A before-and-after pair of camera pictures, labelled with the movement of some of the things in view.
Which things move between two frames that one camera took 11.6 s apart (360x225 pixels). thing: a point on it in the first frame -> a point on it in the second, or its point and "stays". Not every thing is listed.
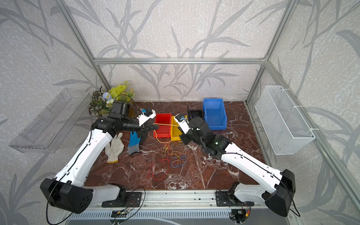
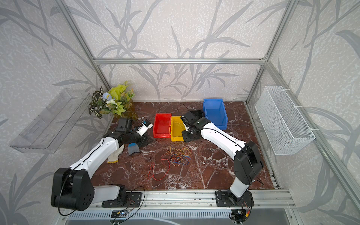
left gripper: x=143 y=128 -> x=143 y=141
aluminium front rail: x=178 y=199 stays
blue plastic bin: x=214 y=113 stays
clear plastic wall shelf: x=44 y=134 stays
